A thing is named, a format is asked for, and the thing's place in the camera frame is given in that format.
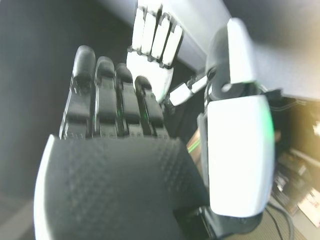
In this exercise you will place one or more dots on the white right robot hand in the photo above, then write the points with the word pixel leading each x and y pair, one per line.
pixel 112 187

